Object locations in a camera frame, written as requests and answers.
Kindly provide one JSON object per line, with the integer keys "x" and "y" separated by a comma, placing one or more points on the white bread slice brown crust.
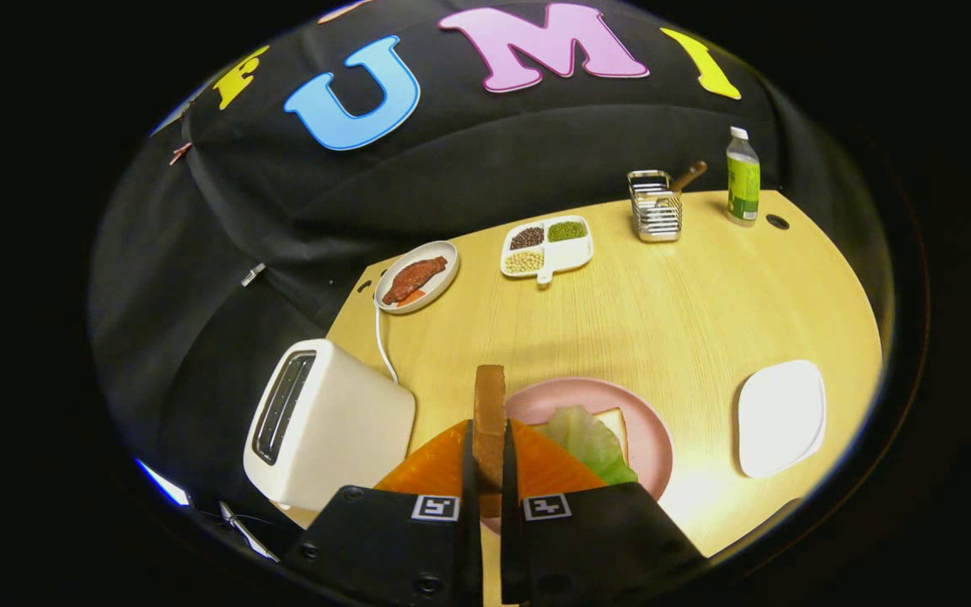
{"x": 490, "y": 421}
{"x": 616, "y": 426}

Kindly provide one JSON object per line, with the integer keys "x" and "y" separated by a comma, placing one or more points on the white divided dish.
{"x": 570, "y": 253}

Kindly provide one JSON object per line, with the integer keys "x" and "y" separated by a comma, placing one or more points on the brown meat piece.
{"x": 414, "y": 278}

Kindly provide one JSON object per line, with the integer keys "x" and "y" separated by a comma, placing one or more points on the black backdrop cloth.
{"x": 494, "y": 143}

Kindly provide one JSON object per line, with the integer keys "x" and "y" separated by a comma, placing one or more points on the white square plate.
{"x": 780, "y": 419}

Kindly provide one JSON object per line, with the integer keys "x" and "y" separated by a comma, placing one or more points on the pink round plate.
{"x": 553, "y": 398}

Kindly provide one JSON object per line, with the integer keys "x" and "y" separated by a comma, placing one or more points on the pile of dark red beans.
{"x": 527, "y": 237}

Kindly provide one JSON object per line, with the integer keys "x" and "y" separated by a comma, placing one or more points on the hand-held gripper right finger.
{"x": 509, "y": 472}

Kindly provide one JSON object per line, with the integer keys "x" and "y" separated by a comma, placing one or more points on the green label plastic bottle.
{"x": 743, "y": 181}

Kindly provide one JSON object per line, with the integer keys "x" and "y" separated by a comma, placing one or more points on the small grey round plate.
{"x": 439, "y": 291}

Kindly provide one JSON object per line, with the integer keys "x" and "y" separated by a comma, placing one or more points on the pile of green beans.
{"x": 567, "y": 230}

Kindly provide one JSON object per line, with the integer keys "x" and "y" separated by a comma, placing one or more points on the pink cloth clip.
{"x": 180, "y": 153}

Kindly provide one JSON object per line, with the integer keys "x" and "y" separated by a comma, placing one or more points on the pile of yellow soybeans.
{"x": 523, "y": 261}

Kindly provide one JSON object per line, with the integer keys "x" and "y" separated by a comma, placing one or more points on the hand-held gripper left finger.
{"x": 470, "y": 472}

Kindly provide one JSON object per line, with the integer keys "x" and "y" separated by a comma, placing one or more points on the orange carrot slice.
{"x": 412, "y": 298}

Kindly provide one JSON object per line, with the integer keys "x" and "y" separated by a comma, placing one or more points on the green lettuce leaf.
{"x": 587, "y": 438}

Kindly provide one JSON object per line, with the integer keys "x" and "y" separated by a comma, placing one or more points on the white toaster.
{"x": 342, "y": 430}

